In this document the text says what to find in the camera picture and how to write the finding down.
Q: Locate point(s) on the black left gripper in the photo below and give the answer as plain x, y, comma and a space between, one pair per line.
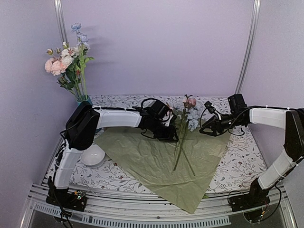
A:
170, 136

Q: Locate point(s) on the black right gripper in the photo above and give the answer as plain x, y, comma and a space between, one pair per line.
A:
215, 124

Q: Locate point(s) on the blue hydrangea stem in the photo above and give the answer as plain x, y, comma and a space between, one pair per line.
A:
192, 121

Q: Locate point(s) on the beige printed ribbon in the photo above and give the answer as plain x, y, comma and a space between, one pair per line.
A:
239, 141

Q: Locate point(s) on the green tissue paper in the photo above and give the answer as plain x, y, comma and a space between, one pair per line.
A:
179, 176

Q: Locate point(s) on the white flower stem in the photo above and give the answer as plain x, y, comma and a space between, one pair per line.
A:
67, 55
76, 51

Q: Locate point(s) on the pink flower stem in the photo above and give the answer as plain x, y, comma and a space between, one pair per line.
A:
65, 77
55, 67

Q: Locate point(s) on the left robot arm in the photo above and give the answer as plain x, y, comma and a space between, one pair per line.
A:
80, 130

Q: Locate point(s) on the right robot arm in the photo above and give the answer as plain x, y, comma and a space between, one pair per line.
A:
278, 131

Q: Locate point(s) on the teal cylindrical vase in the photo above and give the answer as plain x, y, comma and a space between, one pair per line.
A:
84, 98

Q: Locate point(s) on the white bowl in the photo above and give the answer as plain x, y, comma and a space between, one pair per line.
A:
93, 156

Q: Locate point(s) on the floral patterned table mat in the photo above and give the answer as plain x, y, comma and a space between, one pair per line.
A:
236, 170

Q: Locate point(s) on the blue flower stem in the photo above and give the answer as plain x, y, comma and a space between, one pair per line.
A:
80, 62

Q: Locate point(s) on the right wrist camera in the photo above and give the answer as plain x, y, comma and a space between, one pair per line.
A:
212, 110

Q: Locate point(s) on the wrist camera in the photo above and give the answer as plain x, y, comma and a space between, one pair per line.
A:
212, 110
161, 111

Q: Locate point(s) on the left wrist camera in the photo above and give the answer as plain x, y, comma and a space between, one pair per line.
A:
161, 111

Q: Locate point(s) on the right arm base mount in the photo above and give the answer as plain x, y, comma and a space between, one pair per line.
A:
239, 201

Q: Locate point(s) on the right aluminium frame post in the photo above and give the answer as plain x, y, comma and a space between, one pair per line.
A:
250, 42

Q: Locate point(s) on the aluminium front rail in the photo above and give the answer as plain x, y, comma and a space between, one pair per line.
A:
118, 209

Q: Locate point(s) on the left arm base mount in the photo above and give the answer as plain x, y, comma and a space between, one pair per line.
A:
62, 198

